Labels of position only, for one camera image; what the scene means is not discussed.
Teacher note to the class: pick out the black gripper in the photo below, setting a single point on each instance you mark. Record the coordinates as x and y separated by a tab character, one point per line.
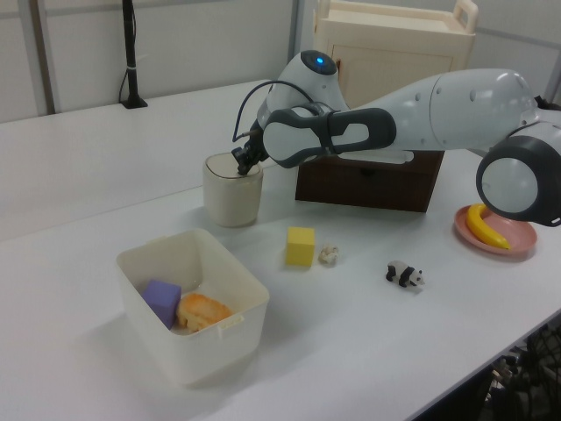
256	147

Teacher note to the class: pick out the beige lidded trash can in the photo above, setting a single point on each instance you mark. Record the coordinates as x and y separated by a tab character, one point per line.
230	197

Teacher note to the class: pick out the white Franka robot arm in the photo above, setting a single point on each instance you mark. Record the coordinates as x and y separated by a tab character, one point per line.
394	127

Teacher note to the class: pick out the yellow cube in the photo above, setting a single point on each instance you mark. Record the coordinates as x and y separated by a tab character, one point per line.
300	252

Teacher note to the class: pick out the dark brown wooden drawer box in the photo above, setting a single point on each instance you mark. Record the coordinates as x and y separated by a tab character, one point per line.
368	186

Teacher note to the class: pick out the small beige figurine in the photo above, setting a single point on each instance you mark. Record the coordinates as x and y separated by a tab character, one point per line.
328	255

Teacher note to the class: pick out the orange bread roll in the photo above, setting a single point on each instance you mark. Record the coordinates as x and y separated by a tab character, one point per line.
201	310

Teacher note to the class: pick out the purple cube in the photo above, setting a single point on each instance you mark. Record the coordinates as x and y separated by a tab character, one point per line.
163	302

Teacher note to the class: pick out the wooden cabinet with drawer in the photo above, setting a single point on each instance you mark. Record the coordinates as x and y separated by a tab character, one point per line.
394	52

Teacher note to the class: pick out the white plastic storage bin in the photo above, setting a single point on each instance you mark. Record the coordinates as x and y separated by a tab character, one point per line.
210	346

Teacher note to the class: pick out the panda toy figure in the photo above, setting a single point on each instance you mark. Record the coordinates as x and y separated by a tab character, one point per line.
405	275

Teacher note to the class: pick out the yellow banana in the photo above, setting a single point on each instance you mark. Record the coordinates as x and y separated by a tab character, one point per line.
480	228

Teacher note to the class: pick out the pink plate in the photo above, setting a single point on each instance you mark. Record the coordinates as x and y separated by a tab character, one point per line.
517	239

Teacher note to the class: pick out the black camera stand pole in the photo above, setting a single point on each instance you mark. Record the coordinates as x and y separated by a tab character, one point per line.
130	57

